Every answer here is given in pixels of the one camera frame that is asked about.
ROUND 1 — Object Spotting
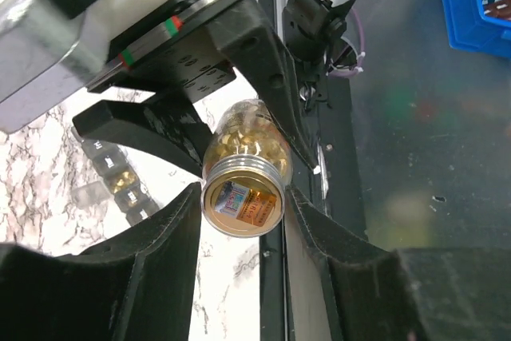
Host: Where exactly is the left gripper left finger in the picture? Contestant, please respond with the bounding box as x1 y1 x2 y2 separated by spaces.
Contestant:
1 183 200 340

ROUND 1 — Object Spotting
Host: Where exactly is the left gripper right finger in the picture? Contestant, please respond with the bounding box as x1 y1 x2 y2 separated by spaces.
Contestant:
285 187 510 340

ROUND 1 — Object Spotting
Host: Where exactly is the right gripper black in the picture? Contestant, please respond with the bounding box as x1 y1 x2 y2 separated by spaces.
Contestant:
73 0 317 177

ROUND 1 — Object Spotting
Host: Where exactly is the blue plastic storage bin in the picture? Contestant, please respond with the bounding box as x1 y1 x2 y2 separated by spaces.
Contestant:
442 0 510 58

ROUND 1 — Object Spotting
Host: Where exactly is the clear jar of yellow pills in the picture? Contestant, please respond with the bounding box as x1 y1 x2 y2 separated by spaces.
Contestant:
200 99 293 238

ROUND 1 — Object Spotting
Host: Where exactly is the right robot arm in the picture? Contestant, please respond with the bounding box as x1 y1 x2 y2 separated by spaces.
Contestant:
73 0 355 175

